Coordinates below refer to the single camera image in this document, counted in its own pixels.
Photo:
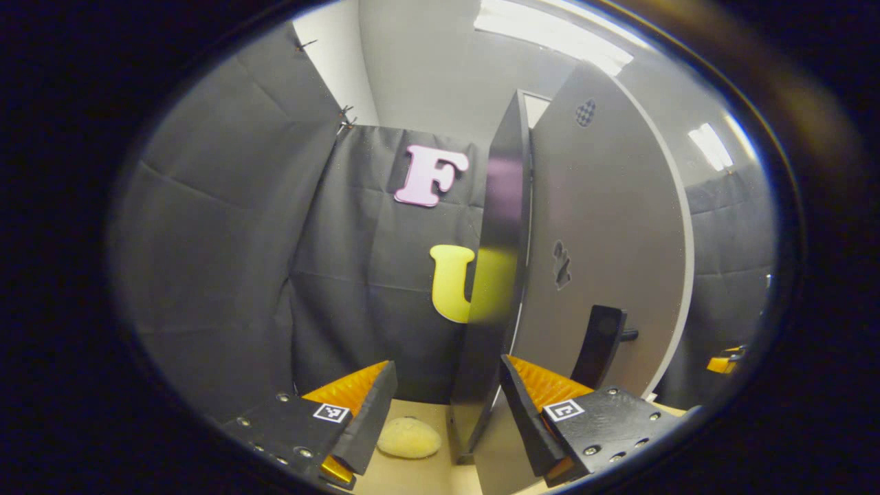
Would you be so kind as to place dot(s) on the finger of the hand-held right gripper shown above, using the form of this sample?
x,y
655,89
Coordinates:
x,y
725,362

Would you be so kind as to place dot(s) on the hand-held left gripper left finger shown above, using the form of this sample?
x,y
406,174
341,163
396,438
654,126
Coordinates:
x,y
368,419

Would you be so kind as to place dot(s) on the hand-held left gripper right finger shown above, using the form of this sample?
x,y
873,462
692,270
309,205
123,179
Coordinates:
x,y
526,419

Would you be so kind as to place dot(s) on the grey and dark cabinet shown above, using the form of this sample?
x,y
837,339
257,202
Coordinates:
x,y
491,275

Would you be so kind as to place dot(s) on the grey cabinet door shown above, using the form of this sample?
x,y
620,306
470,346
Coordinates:
x,y
619,227

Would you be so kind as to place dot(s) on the pale yellow soft lump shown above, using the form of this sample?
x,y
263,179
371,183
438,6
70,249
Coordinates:
x,y
409,438

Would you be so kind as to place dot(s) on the black backdrop cloth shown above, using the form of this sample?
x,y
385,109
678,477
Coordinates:
x,y
364,275
220,240
729,275

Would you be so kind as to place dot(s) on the ceiling light panel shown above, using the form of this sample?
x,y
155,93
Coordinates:
x,y
550,34
711,146

